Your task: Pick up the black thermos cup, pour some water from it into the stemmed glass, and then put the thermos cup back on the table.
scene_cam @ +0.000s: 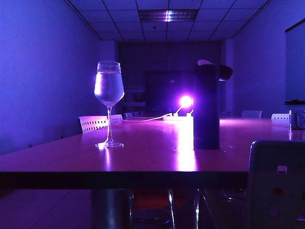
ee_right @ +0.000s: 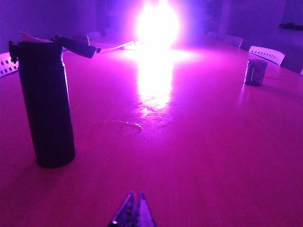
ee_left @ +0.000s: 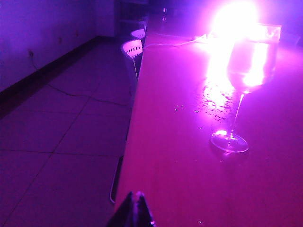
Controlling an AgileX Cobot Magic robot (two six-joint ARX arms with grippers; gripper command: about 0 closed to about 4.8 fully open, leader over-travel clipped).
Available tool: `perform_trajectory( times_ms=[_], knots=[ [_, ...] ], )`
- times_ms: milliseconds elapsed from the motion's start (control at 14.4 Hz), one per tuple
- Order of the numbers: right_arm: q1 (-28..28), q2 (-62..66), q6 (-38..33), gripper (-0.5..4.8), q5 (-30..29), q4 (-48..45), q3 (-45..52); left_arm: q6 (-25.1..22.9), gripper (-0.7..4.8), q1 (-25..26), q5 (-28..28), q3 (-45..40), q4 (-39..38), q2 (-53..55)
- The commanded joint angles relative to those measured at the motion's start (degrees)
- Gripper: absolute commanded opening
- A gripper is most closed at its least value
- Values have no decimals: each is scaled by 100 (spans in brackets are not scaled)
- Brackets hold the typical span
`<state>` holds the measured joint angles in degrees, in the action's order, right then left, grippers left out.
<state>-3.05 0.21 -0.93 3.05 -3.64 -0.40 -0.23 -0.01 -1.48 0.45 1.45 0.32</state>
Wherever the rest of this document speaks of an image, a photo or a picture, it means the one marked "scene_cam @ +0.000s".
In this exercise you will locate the black thermos cup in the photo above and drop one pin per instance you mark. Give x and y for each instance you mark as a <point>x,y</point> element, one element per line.
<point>206,114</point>

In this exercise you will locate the clear stemmed wine glass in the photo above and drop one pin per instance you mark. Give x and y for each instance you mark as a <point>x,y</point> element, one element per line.
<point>109,90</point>

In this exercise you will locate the dark shelf cabinet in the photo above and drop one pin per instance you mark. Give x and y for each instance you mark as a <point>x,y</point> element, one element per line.
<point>134,103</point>

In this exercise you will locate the white power strip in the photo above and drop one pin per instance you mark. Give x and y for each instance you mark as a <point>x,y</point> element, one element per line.
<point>176,117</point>

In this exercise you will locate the dark distant chair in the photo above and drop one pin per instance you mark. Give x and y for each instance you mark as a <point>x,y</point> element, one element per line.
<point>128,115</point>

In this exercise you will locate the black television screen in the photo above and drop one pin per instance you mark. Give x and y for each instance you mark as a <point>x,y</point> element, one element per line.
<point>164,90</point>

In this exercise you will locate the small white perforated chair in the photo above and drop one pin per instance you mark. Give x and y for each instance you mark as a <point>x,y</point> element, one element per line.
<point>116,118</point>

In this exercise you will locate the orange seat chrome leg chair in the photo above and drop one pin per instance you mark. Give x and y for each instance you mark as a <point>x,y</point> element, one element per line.
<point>155,199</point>

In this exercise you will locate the louvred ceiling light fixture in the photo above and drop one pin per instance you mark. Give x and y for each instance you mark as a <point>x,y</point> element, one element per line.
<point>166,15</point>

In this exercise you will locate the round metal table leg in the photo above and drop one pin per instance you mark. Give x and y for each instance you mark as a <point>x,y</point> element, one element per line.
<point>109,210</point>

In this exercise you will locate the white slotted chair back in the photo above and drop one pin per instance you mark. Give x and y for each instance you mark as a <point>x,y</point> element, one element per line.
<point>280,118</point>

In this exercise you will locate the grey plastic chair back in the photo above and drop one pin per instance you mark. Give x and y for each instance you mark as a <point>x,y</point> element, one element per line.
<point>267,190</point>

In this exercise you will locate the shiny metallic container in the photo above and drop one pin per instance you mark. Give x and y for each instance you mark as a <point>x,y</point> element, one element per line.
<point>297,120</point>

